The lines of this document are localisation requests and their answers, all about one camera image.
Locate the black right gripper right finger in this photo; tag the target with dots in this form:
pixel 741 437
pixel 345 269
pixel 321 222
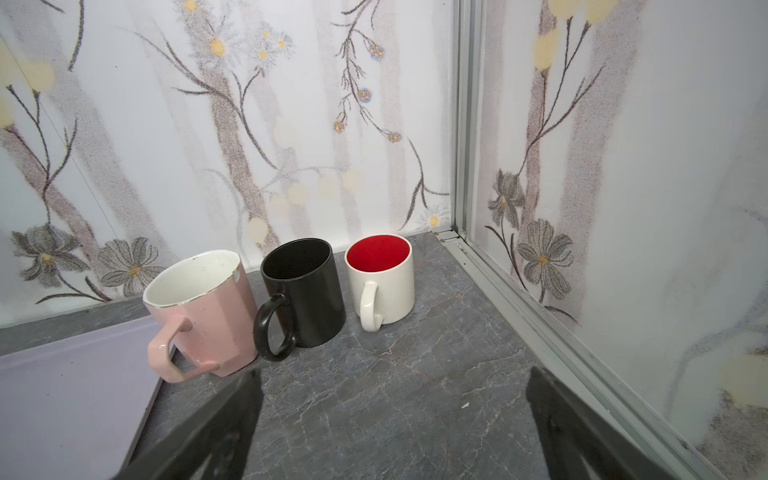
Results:
pixel 578 443

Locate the black ceramic mug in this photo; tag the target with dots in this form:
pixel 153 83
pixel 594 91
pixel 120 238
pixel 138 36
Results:
pixel 305 307

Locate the pink ceramic mug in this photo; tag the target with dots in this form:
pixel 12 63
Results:
pixel 207 311

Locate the white ceramic mug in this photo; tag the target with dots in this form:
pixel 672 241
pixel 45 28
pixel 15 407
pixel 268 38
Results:
pixel 381 274

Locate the lilac plastic tray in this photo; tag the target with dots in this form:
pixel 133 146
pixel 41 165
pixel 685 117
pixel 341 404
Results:
pixel 75 408

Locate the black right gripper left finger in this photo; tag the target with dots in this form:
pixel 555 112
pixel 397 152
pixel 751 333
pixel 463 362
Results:
pixel 215 439

